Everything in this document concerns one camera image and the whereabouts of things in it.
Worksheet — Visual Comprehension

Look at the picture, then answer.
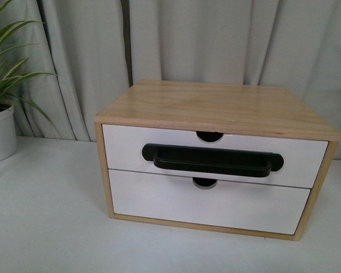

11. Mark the black drawer handle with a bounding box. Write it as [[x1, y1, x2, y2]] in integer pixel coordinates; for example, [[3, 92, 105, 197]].
[[142, 143, 284, 178]]

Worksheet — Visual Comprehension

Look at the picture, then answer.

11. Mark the white drawer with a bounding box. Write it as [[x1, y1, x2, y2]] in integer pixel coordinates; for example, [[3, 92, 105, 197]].
[[102, 125, 328, 188], [109, 170, 310, 234]]

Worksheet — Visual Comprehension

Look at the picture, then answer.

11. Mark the wooden drawer cabinet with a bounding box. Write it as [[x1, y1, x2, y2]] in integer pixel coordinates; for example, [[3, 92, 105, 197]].
[[94, 80, 340, 241]]

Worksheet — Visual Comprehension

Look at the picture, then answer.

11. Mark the grey curtain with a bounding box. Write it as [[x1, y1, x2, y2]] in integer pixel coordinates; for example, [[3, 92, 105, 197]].
[[0, 1, 341, 160]]

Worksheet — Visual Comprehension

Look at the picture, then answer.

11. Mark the white plant pot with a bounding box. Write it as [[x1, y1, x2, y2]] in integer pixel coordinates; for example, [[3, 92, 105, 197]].
[[0, 105, 17, 161]]

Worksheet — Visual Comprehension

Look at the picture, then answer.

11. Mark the green spider plant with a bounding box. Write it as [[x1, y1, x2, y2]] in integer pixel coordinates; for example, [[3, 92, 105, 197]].
[[0, 1, 61, 138]]

